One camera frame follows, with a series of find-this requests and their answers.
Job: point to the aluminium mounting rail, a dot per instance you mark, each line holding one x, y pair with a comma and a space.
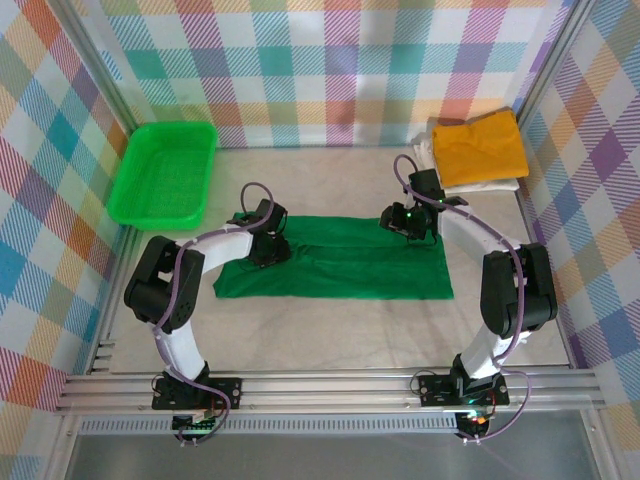
325, 392

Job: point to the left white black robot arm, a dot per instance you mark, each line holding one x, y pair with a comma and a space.
165, 285

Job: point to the folded mustard yellow t-shirt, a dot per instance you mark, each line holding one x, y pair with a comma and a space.
480, 150

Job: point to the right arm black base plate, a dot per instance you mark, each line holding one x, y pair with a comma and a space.
435, 390

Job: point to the dark green t-shirt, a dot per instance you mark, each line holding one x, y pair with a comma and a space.
350, 270

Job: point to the aluminium frame post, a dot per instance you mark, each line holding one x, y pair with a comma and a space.
97, 60
552, 60

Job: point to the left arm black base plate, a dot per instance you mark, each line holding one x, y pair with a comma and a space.
225, 387

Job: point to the bright green plastic basket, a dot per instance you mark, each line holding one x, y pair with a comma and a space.
160, 175

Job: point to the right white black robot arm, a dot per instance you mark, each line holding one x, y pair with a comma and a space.
530, 300

